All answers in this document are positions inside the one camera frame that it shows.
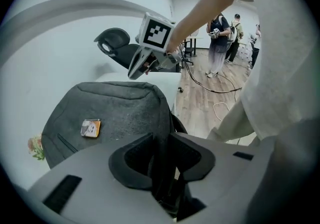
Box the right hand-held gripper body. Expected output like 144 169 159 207
127 12 185 81

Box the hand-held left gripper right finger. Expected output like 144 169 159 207
168 131 216 221

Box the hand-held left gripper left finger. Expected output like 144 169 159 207
108 132 155 191

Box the dark grey backpack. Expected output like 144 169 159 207
41 80 188 219

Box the person's right forearm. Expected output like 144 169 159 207
165 0 236 55

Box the person's right hand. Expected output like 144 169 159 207
142 60 158 76

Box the white table with black legs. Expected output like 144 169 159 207
183 35 205 59

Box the black mesh office chair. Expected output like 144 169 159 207
93 27 195 93

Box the rectangular picture badge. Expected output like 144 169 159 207
79 118 102 138

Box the small pink flower bouquet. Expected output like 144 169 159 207
26 132 46 161

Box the person's light grey shirt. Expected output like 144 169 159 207
206 0 316 146

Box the white floor cable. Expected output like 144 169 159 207
212 101 231 121

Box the black floor cable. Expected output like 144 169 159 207
181 45 243 94

